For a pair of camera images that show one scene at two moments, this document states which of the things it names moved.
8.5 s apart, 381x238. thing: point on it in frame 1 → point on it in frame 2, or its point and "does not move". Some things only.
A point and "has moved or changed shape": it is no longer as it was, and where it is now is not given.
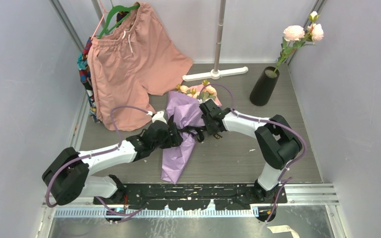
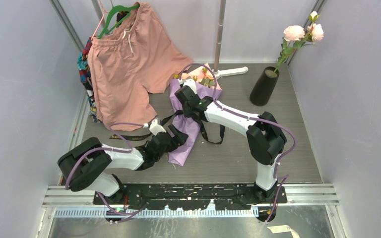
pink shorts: x=134 y=59 does not move
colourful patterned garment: x=82 y=63 does not move
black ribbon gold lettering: x=196 y=131 has moved or changed shape
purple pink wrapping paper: x=184 y=108 has moved or changed shape
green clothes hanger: x=114 y=8 does not move
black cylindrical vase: x=262 y=93 does not move
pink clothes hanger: x=99 y=24 does not move
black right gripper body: x=208 y=111 → x=184 y=95
